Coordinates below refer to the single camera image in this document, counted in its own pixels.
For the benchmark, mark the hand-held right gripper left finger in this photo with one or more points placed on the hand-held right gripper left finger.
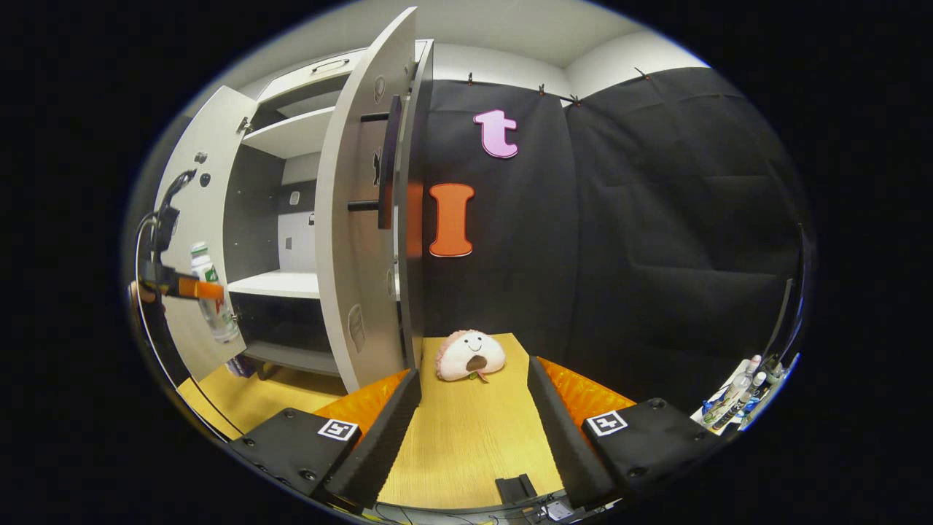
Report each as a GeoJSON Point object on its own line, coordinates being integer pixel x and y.
{"type": "Point", "coordinates": [379, 445]}

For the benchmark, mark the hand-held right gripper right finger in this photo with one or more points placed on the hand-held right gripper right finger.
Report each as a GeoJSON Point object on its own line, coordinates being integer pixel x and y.
{"type": "Point", "coordinates": [568, 445]}

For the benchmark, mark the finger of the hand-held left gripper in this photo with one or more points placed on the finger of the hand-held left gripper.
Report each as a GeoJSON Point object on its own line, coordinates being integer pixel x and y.
{"type": "Point", "coordinates": [200, 289]}

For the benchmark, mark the clear plastic bottle green label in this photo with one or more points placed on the clear plastic bottle green label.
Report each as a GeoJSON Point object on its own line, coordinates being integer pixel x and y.
{"type": "Point", "coordinates": [219, 321]}

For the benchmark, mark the white cabinet with shelves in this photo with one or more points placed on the white cabinet with shelves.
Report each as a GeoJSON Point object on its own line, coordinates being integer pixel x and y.
{"type": "Point", "coordinates": [273, 284]}

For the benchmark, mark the blue purple booklet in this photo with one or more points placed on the blue purple booklet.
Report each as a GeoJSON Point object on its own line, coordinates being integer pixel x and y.
{"type": "Point", "coordinates": [239, 367]}

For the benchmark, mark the white cabinet door with stickers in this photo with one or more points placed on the white cabinet door with stickers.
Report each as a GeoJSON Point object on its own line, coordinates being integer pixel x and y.
{"type": "Point", "coordinates": [219, 146]}

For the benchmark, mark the white pink smiling plush toy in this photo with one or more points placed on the white pink smiling plush toy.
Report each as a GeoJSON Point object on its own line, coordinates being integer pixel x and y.
{"type": "Point", "coordinates": [459, 361]}

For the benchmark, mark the white cabinet door cat sticker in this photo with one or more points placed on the white cabinet door cat sticker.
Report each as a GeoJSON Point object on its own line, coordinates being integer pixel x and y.
{"type": "Point", "coordinates": [350, 255]}

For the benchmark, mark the small white-capped bottle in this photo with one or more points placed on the small white-capped bottle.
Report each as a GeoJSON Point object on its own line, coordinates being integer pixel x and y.
{"type": "Point", "coordinates": [751, 390]}
{"type": "Point", "coordinates": [740, 383]}

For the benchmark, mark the black backdrop cloth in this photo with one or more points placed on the black backdrop cloth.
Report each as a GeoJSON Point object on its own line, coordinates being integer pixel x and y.
{"type": "Point", "coordinates": [656, 219]}

